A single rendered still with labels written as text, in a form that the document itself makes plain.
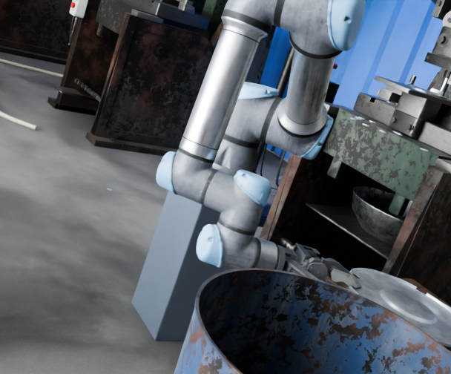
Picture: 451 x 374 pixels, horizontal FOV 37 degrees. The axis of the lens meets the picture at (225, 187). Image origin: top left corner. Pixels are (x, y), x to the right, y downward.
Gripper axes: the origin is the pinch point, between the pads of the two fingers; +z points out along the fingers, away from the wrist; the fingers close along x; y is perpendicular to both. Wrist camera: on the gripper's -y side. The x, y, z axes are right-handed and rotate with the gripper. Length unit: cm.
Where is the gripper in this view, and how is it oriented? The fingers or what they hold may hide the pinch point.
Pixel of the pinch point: (356, 289)
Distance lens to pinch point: 144.4
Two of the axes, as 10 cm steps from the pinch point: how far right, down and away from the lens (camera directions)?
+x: -3.8, 8.9, 2.5
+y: -2.4, -3.6, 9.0
